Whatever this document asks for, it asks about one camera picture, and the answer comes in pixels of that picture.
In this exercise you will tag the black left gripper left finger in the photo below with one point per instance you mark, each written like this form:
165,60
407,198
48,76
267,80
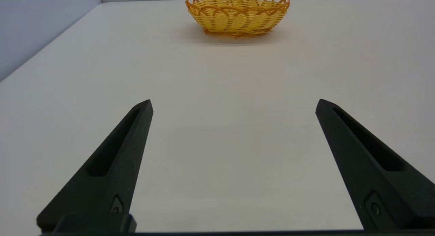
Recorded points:
112,168

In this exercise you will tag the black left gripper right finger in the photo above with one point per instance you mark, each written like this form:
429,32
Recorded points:
367,168

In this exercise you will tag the yellow woven wicker basket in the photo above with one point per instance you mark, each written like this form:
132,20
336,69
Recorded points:
234,18

